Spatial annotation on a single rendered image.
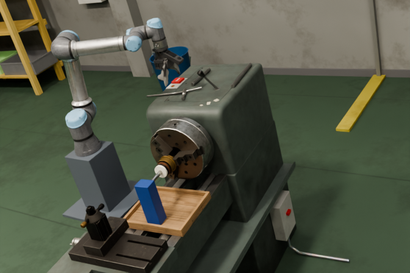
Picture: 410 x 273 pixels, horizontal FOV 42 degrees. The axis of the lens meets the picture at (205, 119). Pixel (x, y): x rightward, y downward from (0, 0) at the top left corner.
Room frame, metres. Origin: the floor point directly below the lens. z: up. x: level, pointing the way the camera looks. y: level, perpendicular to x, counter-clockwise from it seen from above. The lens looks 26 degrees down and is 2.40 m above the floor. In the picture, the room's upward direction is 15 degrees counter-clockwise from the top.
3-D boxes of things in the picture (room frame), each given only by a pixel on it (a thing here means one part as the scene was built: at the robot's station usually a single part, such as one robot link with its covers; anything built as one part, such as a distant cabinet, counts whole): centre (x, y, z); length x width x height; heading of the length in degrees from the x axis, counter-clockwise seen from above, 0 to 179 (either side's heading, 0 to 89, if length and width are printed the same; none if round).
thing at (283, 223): (2.56, -0.45, 0.22); 0.42 x 0.18 x 0.44; 56
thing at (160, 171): (2.21, 0.31, 1.08); 0.13 x 0.07 x 0.07; 146
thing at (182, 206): (2.22, 0.31, 0.89); 0.36 x 0.30 x 0.04; 56
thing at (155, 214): (2.14, 0.36, 1.00); 0.08 x 0.06 x 0.23; 56
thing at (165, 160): (2.30, 0.25, 1.08); 0.09 x 0.09 x 0.09; 56
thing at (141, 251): (1.92, 0.53, 0.95); 0.43 x 0.18 x 0.04; 56
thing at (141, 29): (2.72, 0.23, 1.65); 0.11 x 0.11 x 0.08; 81
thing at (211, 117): (2.77, -0.05, 1.06); 0.59 x 0.48 x 0.39; 146
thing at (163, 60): (2.73, 0.13, 1.49); 0.09 x 0.08 x 0.12; 56
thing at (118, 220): (1.98, 0.57, 1.00); 0.20 x 0.10 x 0.05; 146
